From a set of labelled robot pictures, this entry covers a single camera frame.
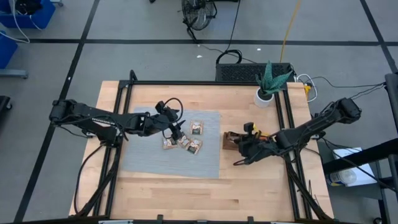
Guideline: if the black perforated computer case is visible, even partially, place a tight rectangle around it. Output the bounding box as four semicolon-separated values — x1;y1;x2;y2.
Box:
215;62;295;83

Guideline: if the green snake plant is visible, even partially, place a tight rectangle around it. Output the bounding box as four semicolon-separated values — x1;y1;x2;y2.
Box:
254;60;294;97

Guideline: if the white looped cable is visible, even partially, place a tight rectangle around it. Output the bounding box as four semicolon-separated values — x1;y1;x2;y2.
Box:
296;73;318;103

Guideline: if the white floor cable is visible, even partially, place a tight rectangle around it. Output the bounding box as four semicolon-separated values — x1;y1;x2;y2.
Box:
0;0;43;44

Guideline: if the black aluminium table frame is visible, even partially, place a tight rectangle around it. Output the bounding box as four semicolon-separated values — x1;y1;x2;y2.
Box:
68;70;336;224

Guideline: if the black floor object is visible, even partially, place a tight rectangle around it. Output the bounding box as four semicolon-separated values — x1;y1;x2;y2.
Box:
0;95;13;111

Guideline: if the yellow hanging cable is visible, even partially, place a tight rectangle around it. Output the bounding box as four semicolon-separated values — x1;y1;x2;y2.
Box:
279;0;302;63

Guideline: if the white plant pot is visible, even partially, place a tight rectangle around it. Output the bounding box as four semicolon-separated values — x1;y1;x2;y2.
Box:
253;86;275;108

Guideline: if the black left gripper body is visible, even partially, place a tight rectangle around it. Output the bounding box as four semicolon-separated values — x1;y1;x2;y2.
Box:
144;111;181;137

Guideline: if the wooden tea organizer box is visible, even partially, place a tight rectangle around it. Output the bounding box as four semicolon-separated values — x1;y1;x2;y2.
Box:
222;130;272;151

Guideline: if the black floor cable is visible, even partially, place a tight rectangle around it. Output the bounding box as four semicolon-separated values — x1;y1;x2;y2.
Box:
215;0;259;65

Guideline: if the grey cart base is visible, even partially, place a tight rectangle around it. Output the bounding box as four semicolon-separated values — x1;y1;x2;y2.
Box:
0;68;29;80

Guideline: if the small blue bin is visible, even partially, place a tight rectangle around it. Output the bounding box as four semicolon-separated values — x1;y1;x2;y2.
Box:
0;30;19;70

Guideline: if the black equipment stand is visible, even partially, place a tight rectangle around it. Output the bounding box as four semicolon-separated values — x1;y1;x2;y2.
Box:
322;73;398;224

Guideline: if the large blue bin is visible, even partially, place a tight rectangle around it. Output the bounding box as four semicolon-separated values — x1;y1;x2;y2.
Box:
0;0;57;30

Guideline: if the grey woven placemat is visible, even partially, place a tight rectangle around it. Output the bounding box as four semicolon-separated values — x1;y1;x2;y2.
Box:
122;106;221;179

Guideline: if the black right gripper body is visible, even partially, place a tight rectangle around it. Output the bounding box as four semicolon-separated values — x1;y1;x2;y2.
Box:
238;133;280;165

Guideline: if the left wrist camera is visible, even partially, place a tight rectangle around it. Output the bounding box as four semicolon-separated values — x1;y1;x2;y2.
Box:
154;100;171;115

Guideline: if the black floor fan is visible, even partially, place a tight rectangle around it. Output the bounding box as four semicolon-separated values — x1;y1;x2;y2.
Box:
181;0;218;44

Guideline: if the clear plastic bottle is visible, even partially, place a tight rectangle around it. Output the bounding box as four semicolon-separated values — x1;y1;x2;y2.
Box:
325;169;358;187

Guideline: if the white box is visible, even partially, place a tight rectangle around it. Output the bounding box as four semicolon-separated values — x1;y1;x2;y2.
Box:
331;147;377;187

